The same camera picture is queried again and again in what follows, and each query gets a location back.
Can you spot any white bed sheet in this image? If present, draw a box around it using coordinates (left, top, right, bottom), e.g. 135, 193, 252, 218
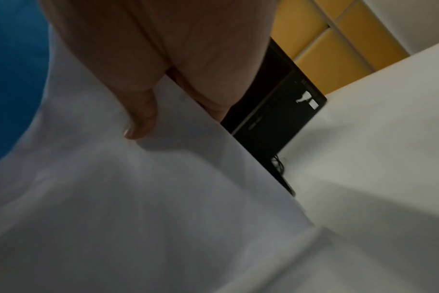
0, 24, 316, 293

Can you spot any white mattress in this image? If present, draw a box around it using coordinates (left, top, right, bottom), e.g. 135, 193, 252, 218
219, 42, 439, 293

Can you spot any black monitor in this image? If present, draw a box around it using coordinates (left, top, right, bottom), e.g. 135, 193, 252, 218
219, 37, 329, 198

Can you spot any person's right hand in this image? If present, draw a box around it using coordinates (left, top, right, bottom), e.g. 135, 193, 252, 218
38, 0, 280, 140

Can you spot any black cable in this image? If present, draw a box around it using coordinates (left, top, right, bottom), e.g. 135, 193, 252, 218
270, 154, 288, 176

